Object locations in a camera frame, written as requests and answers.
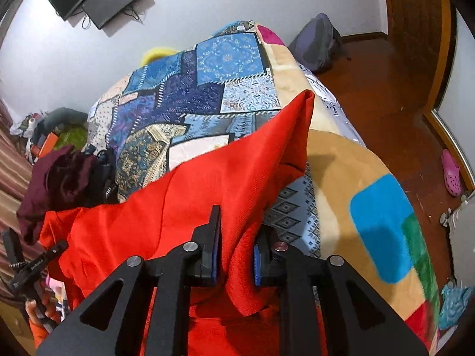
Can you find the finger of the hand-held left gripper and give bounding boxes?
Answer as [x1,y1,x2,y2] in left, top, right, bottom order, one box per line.
[22,240,69,272]

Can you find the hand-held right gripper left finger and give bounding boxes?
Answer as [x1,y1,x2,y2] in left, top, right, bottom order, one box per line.
[35,205,223,356]

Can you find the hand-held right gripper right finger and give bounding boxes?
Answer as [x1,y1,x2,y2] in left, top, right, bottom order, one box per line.
[253,226,431,356]

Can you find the red zip jacket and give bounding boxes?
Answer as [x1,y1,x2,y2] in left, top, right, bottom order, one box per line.
[39,90,327,356]

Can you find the person's left hand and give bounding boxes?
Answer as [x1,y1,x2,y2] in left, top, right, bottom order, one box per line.
[25,298,56,328]

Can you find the bamboo lap table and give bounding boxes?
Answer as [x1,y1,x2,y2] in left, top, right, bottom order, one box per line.
[0,298,36,353]

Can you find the maroon garment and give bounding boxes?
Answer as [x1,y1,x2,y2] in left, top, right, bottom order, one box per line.
[17,144,112,245]

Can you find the orange box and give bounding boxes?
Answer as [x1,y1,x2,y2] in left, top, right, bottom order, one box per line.
[35,133,60,158]

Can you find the green patterned cloth cover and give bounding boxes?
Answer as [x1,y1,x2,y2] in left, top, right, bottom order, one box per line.
[52,126,90,152]

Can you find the pile of clutter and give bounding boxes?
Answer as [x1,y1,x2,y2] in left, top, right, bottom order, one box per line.
[9,111,49,142]

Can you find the grey plush pillow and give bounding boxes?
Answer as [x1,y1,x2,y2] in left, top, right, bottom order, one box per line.
[42,107,90,134]

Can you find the beige colour-block fleece blanket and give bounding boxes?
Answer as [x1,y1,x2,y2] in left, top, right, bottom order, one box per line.
[256,24,442,353]

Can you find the blue patchwork bedsheet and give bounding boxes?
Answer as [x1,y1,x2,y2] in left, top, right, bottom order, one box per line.
[86,20,368,258]

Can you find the teal cloth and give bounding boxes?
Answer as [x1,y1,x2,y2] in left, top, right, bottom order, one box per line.
[438,284,475,330]

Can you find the white plastic appliance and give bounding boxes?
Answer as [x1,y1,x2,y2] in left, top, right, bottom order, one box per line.
[447,191,475,286]

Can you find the pink clog shoe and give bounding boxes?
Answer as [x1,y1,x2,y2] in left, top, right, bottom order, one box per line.
[441,149,463,197]

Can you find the yellow round object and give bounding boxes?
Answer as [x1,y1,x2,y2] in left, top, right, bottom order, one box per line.
[141,45,179,66]

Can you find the grey backpack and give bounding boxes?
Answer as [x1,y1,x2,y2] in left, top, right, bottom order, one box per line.
[287,13,351,75]

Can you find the brown wooden door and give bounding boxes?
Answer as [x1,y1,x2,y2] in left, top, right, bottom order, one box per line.
[382,0,455,90]

